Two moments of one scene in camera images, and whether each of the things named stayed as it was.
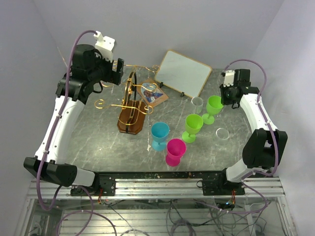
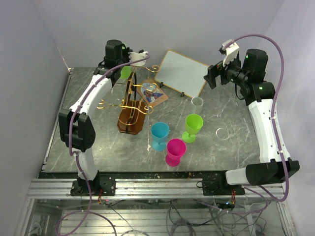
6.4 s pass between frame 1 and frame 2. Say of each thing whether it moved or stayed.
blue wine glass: stayed
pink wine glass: stayed
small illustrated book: stayed
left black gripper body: moved
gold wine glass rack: stayed
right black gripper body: moved
